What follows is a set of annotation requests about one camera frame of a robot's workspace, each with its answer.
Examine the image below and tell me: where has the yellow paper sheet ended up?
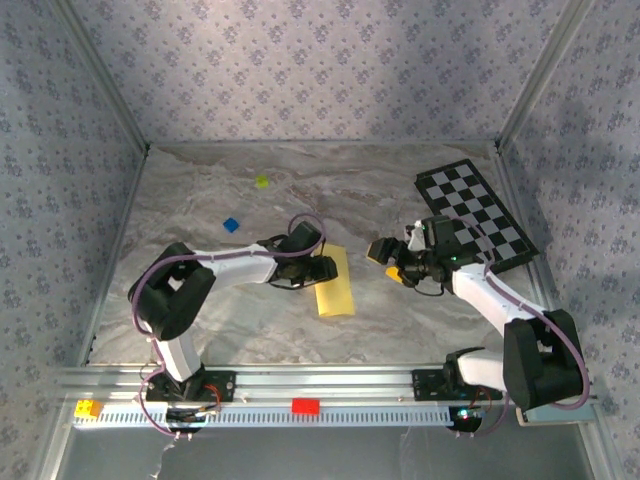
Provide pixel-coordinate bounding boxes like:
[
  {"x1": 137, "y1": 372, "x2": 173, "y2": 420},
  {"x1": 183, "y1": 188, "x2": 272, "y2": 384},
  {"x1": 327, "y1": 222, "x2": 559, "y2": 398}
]
[{"x1": 313, "y1": 243, "x2": 357, "y2": 318}]

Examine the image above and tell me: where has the black and white checkerboard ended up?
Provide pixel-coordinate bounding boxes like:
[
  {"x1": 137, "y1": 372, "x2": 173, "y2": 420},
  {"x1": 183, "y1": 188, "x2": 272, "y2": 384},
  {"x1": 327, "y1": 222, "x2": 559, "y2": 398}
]
[{"x1": 413, "y1": 158, "x2": 541, "y2": 275}]

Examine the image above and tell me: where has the small black circuit board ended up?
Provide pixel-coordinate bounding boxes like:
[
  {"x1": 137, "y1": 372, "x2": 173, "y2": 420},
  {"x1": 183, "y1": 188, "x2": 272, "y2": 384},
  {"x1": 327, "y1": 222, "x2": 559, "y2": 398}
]
[
  {"x1": 166, "y1": 407, "x2": 221, "y2": 435},
  {"x1": 446, "y1": 405, "x2": 487, "y2": 432}
]

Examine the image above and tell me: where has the yellow and orange block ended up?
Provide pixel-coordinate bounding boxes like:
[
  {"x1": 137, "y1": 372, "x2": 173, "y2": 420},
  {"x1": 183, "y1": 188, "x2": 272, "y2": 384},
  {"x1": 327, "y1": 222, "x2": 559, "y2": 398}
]
[{"x1": 73, "y1": 399, "x2": 105, "y2": 419}]

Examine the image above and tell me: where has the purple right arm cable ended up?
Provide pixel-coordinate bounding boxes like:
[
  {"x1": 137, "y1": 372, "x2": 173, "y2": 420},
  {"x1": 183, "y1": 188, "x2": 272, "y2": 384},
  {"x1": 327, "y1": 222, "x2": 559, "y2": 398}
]
[{"x1": 447, "y1": 215, "x2": 592, "y2": 441}]

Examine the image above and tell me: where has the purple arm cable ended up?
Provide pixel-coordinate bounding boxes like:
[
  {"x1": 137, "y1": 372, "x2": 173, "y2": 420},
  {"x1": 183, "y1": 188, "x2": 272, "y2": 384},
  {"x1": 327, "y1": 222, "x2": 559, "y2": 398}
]
[
  {"x1": 447, "y1": 215, "x2": 592, "y2": 441},
  {"x1": 128, "y1": 212, "x2": 329, "y2": 441}
]

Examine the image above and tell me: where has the aluminium mounting rail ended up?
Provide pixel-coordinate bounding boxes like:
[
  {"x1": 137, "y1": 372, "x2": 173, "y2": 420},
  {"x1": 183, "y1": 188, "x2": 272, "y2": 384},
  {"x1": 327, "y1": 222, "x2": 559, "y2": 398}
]
[{"x1": 54, "y1": 364, "x2": 599, "y2": 407}]

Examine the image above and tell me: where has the aluminium table side rail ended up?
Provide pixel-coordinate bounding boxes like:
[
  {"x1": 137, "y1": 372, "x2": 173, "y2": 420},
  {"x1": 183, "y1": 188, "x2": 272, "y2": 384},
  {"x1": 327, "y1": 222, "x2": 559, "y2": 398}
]
[
  {"x1": 497, "y1": 144, "x2": 554, "y2": 314},
  {"x1": 77, "y1": 147, "x2": 151, "y2": 369}
]

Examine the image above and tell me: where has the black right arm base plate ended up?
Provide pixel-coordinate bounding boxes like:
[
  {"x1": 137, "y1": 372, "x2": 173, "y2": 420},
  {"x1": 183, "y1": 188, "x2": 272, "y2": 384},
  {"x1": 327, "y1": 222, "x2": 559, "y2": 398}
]
[{"x1": 411, "y1": 368, "x2": 504, "y2": 402}]

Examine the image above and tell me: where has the aluminium table back rail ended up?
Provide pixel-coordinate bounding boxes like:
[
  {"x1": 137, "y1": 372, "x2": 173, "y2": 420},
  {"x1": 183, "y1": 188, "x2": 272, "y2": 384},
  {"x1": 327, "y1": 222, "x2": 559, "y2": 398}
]
[{"x1": 147, "y1": 140, "x2": 501, "y2": 149}]

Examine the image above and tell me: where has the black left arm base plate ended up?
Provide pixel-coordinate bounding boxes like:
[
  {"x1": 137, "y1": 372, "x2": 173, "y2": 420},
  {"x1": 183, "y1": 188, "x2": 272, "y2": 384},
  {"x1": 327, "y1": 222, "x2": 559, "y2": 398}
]
[{"x1": 144, "y1": 369, "x2": 237, "y2": 404}]

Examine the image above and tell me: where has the white slotted cable duct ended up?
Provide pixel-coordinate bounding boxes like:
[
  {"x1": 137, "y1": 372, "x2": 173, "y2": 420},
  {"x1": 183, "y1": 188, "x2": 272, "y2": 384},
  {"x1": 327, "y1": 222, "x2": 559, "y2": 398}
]
[{"x1": 72, "y1": 402, "x2": 485, "y2": 429}]

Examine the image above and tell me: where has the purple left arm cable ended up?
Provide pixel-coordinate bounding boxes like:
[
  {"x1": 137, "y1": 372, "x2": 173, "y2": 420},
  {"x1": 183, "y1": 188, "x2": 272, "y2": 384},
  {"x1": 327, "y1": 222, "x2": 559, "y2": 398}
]
[{"x1": 128, "y1": 212, "x2": 329, "y2": 441}]

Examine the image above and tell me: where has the aluminium frame post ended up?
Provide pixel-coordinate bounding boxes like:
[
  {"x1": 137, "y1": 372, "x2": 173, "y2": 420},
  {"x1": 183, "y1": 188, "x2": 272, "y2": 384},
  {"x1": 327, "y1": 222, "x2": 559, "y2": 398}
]
[
  {"x1": 496, "y1": 0, "x2": 599, "y2": 151},
  {"x1": 52, "y1": 0, "x2": 151, "y2": 154}
]

